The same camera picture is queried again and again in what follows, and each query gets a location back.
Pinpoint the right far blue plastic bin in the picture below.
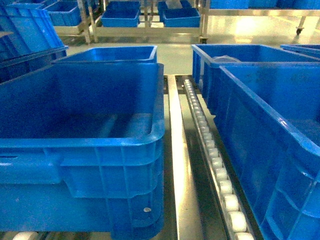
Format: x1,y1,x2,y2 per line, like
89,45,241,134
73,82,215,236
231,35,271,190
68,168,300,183
191,44,320,115

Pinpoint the steel rail divider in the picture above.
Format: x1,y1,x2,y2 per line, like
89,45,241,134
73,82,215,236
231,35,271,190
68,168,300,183
167,75,203,240

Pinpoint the left near blue plastic bin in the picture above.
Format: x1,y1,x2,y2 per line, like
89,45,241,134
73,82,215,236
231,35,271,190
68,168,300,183
0,61,165,240

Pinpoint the stacked blue crate left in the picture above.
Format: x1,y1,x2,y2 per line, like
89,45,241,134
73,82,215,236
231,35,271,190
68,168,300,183
0,6,68,83

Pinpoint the white roller conveyor track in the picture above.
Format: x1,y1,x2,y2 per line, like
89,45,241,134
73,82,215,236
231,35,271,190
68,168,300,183
183,79,256,240

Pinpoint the left far blue plastic bin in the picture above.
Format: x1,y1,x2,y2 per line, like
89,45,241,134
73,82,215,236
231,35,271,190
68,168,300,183
52,45,158,64

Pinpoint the blue plastic bin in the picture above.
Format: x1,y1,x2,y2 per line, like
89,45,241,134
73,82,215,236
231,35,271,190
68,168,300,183
0,61,165,240
191,44,320,115
215,63,320,240
52,45,158,64

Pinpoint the right near blue plastic bin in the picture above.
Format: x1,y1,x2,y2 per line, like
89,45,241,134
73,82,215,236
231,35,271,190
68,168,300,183
215,63,320,240

